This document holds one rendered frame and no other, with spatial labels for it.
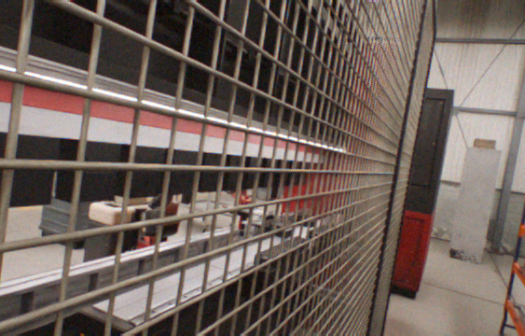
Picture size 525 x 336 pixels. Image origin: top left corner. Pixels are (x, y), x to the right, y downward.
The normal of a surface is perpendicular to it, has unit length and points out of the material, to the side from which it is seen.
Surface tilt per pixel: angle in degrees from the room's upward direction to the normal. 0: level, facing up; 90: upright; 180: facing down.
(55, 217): 90
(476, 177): 90
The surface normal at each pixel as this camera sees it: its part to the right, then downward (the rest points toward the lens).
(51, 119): 0.90, 0.16
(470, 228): -0.44, -0.02
